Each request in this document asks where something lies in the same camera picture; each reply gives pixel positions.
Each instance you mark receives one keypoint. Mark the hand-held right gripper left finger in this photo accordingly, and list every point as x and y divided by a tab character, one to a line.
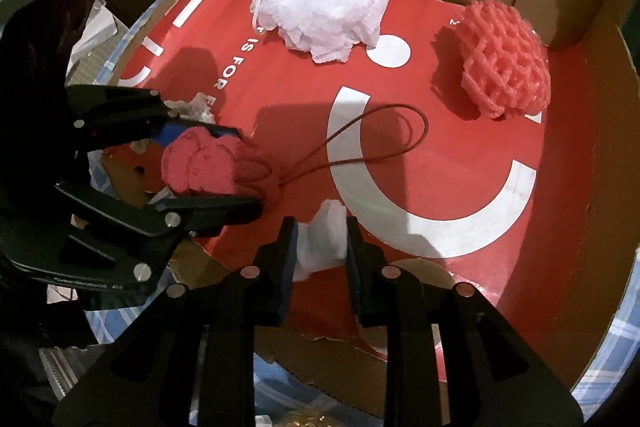
290	257

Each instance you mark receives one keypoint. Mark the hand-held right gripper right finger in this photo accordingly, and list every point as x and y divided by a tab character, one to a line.
352	267

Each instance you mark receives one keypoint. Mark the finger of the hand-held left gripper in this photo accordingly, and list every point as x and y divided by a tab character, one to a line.
210	212
120	107

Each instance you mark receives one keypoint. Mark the cardboard box red print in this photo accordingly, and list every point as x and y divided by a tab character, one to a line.
450	187

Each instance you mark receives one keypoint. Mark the white mesh bath pouf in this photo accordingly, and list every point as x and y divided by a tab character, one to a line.
320	2

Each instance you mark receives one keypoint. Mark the red foam net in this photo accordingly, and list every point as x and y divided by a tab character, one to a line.
500	62

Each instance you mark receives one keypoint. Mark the blue plaid blanket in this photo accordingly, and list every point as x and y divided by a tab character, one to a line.
615	342

